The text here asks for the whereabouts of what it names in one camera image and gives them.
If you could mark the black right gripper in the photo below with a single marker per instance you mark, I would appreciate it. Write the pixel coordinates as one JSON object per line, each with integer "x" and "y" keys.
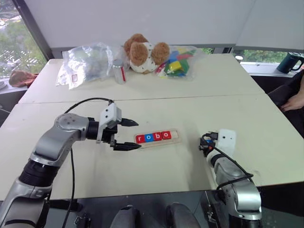
{"x": 203, "y": 143}

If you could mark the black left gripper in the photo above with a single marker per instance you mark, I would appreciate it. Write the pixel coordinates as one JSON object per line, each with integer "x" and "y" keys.
{"x": 110, "y": 135}

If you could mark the red letter tile r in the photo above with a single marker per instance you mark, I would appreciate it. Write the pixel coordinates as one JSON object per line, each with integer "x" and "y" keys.
{"x": 140, "y": 139}

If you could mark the blue letter o block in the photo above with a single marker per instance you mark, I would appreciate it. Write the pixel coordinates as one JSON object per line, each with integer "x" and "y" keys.
{"x": 148, "y": 137}

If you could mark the square letter b block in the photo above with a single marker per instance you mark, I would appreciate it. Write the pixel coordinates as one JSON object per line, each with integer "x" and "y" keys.
{"x": 157, "y": 136}

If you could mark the red letter o block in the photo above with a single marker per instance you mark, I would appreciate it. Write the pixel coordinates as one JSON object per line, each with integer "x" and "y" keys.
{"x": 166, "y": 135}

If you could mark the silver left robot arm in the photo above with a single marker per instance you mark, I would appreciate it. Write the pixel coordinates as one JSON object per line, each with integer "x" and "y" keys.
{"x": 69, "y": 123}

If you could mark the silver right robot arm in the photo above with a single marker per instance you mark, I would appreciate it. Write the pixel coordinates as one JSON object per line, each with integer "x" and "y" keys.
{"x": 242, "y": 194}

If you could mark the long wooden letter tray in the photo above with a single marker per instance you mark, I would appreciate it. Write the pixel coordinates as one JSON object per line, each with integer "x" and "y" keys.
{"x": 175, "y": 137}

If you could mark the plastic bag of colourful blocks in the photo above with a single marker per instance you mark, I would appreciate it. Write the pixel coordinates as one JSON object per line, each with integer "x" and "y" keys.
{"x": 190, "y": 69}

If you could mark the person's bare hand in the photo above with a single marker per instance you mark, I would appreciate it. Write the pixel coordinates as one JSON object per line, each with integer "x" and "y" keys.
{"x": 295, "y": 102}

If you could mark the small clear bottle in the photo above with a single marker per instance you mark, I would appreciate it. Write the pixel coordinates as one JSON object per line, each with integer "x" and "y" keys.
{"x": 118, "y": 72}

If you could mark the clear plastic bag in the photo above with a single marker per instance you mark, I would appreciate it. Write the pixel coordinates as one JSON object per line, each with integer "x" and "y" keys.
{"x": 88, "y": 64}

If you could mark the yellow toy block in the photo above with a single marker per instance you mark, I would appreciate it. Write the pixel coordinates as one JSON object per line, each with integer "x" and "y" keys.
{"x": 176, "y": 66}

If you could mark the brown and white plush toy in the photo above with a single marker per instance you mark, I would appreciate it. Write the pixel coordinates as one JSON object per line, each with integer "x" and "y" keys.
{"x": 140, "y": 53}

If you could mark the blue toy block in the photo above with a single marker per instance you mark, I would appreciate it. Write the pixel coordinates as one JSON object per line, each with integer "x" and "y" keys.
{"x": 173, "y": 57}

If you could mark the white paper cup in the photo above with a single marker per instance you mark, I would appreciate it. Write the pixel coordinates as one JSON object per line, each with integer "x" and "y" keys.
{"x": 239, "y": 59}

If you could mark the person in dark clothing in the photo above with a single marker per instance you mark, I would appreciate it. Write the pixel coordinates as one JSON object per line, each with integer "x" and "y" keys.
{"x": 285, "y": 88}

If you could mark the dark green mug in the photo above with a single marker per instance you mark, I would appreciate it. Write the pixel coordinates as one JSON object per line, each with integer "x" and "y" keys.
{"x": 288, "y": 62}

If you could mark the reddish brown cloth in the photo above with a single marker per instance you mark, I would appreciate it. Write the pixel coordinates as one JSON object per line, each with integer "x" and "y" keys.
{"x": 21, "y": 78}

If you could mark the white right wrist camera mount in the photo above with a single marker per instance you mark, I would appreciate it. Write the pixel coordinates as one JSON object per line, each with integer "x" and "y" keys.
{"x": 226, "y": 140}

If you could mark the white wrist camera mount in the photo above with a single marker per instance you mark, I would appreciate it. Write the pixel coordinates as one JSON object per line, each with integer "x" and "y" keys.
{"x": 109, "y": 115}
{"x": 226, "y": 140}

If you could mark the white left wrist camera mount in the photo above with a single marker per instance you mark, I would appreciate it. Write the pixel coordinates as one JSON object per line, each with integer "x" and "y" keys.
{"x": 109, "y": 115}

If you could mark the black window frame post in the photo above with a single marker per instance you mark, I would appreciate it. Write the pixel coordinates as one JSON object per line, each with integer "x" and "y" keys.
{"x": 35, "y": 28}

